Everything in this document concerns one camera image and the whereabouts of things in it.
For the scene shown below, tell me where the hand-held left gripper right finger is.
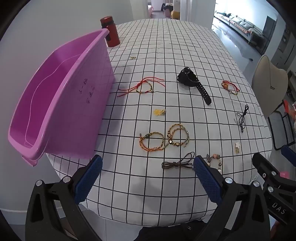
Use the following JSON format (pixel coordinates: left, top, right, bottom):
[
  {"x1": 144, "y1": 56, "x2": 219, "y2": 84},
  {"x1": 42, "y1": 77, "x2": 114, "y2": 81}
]
[{"x1": 193, "y1": 156, "x2": 271, "y2": 241}]

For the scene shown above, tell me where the black cord necklace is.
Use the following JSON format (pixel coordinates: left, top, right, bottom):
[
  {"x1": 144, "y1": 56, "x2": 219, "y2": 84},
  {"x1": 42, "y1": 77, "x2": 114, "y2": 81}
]
[{"x1": 233, "y1": 104, "x2": 249, "y2": 133}]

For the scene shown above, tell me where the beige chair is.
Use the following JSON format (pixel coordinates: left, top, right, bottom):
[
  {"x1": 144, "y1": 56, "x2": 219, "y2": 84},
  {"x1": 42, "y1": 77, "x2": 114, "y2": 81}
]
[{"x1": 251, "y1": 55, "x2": 292, "y2": 151}]

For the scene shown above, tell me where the white checkered tablecloth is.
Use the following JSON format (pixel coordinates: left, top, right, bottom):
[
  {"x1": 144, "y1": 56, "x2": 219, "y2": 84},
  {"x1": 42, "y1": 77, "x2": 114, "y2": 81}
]
[{"x1": 46, "y1": 19, "x2": 272, "y2": 227}]

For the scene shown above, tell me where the red yellow woven bracelet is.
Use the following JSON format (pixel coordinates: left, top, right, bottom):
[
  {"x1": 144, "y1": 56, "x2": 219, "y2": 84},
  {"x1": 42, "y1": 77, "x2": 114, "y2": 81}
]
[{"x1": 221, "y1": 80, "x2": 240, "y2": 95}]

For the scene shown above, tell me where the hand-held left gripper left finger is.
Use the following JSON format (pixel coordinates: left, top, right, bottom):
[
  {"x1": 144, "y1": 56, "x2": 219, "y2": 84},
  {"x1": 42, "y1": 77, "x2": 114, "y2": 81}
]
[{"x1": 25, "y1": 155, "x2": 103, "y2": 241}]

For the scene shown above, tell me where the grey sofa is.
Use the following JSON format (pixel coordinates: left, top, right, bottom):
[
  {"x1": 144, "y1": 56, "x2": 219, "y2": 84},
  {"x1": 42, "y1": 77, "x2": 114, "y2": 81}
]
[{"x1": 214, "y1": 12, "x2": 264, "y2": 45}]

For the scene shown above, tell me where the red string bracelet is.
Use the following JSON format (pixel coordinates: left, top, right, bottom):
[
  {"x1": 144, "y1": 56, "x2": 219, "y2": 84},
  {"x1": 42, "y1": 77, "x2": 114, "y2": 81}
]
[{"x1": 117, "y1": 77, "x2": 166, "y2": 98}]

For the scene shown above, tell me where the stone bead bracelet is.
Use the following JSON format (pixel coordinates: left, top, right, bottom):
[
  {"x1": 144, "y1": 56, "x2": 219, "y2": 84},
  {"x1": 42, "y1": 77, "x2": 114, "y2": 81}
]
[{"x1": 205, "y1": 154, "x2": 224, "y2": 173}]

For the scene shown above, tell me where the orange braided bracelet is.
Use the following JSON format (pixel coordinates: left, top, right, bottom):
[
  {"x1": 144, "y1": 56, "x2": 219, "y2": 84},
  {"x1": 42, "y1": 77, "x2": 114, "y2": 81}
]
[{"x1": 139, "y1": 132, "x2": 166, "y2": 152}]

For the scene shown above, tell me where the black wrist watch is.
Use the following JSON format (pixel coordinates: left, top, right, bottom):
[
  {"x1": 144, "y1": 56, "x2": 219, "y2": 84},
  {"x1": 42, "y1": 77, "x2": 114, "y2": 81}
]
[{"x1": 177, "y1": 67, "x2": 212, "y2": 106}]

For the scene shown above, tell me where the brown cord necklace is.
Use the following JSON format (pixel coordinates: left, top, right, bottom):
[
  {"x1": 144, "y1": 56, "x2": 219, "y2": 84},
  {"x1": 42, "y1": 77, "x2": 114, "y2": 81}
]
[{"x1": 161, "y1": 152, "x2": 195, "y2": 170}]

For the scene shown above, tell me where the pink plastic basin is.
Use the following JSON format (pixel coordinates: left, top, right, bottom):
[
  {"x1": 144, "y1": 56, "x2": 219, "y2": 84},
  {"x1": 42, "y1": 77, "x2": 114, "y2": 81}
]
[{"x1": 8, "y1": 28, "x2": 115, "y2": 167}]

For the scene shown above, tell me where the red water bottle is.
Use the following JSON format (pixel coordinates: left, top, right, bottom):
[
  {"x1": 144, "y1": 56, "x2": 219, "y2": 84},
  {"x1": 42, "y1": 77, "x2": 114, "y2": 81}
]
[{"x1": 100, "y1": 16, "x2": 121, "y2": 48}]

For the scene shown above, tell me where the dark cabinet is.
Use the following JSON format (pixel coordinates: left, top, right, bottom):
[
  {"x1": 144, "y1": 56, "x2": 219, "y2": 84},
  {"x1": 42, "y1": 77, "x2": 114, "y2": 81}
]
[{"x1": 262, "y1": 15, "x2": 277, "y2": 51}]

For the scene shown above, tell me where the gold braided beaded bracelet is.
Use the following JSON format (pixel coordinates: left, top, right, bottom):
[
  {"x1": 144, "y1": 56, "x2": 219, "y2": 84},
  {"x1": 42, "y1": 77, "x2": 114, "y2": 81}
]
[{"x1": 166, "y1": 124, "x2": 190, "y2": 148}]

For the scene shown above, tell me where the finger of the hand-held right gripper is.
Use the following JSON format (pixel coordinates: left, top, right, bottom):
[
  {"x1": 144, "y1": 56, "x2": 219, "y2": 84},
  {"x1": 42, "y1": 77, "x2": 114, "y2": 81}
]
[
  {"x1": 253, "y1": 153, "x2": 296, "y2": 193},
  {"x1": 281, "y1": 145, "x2": 296, "y2": 166}
]

